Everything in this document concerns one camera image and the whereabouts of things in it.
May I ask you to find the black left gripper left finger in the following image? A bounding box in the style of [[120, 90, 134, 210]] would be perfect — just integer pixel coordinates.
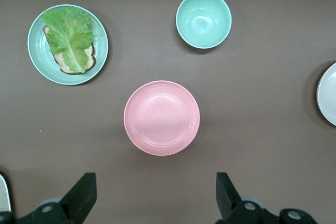
[[15, 172, 98, 224]]

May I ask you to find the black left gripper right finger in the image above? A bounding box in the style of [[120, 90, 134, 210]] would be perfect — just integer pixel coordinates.
[[216, 172, 320, 224]]

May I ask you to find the pink shallow plate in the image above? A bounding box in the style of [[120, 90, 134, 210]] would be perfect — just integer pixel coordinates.
[[123, 80, 201, 156]]

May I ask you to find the cream toaster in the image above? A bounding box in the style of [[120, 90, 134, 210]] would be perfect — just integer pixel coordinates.
[[0, 173, 12, 213]]

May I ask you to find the toast bread slice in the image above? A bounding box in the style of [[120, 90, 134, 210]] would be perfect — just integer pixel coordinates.
[[43, 26, 97, 75]]

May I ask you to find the beige shallow plate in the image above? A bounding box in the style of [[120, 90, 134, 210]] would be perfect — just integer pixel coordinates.
[[316, 62, 336, 127]]

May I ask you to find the green shallow plate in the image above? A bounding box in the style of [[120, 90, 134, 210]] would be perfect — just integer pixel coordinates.
[[27, 4, 109, 86]]

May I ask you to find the green lettuce leaf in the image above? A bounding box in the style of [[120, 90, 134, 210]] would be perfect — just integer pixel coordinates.
[[41, 6, 99, 74]]

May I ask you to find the green deep bowl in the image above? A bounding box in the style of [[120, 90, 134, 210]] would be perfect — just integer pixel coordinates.
[[175, 0, 233, 49]]

